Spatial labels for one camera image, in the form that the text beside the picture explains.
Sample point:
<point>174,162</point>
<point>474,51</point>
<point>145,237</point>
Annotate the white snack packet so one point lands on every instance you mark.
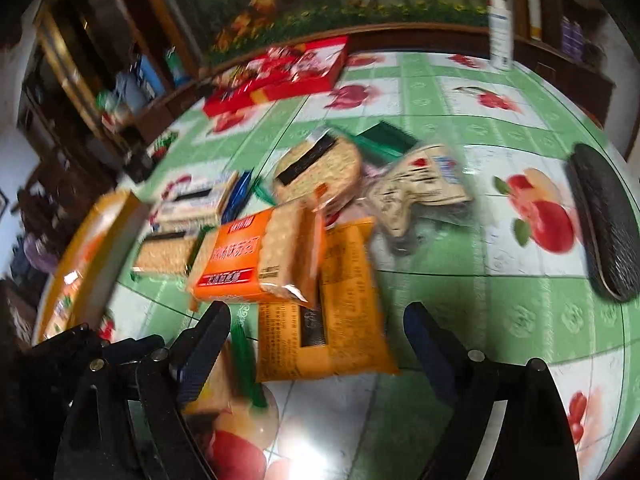
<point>195,205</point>

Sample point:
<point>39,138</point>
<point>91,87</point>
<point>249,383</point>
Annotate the round cracker packet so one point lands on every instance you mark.
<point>320,165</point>

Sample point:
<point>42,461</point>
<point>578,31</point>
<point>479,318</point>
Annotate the white spray bottle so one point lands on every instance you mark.
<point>501,30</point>

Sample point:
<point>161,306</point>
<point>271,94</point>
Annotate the beige printed snack packet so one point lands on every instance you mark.
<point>415,185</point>

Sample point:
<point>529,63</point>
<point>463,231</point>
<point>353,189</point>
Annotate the square cracker packet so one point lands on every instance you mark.
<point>165,255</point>

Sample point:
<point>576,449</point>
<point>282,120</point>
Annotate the blue snack packet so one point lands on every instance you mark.
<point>239,191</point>

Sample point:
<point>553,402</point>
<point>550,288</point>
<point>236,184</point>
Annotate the green and white pack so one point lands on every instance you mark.
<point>175,66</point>

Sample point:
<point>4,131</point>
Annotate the orange cracker packet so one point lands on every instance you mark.
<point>240,260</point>

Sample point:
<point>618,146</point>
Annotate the dark small object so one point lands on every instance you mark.
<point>140,166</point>

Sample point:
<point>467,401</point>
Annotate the dark green snack packet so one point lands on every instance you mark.
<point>385,140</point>

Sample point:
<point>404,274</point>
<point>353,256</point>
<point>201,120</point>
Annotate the yellow cardboard box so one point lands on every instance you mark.
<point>95,255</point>

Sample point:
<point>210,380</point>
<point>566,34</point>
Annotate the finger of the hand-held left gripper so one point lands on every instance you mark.
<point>67,340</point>

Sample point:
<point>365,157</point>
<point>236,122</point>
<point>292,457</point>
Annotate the clear green-edged cracker packet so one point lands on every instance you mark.
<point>250,375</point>

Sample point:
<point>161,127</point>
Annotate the green fruit-print tablecloth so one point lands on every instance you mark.
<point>430,102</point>

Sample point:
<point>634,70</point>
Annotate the red gift box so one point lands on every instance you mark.
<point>280,75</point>

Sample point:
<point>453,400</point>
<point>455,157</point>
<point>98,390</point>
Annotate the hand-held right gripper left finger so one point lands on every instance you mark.
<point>202,355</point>

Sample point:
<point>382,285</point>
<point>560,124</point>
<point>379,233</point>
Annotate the small green snack packet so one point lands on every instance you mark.
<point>164,144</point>

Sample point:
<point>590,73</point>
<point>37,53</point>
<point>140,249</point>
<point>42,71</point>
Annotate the black patterned glasses case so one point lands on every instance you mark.
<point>607,220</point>

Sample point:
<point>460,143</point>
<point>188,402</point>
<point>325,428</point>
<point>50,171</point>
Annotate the blue plastic jug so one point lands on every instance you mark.
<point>127,96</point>

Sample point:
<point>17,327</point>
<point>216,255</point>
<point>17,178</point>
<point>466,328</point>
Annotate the blue box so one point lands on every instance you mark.
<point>150,80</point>

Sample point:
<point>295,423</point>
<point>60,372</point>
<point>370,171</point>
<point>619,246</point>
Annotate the flat orange snack packet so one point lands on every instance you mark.
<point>350,310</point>

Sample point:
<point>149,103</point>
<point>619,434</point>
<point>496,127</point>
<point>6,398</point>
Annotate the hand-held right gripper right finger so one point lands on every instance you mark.
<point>431,355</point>

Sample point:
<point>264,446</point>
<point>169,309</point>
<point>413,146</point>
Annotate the white paper roll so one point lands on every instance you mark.
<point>534,10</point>

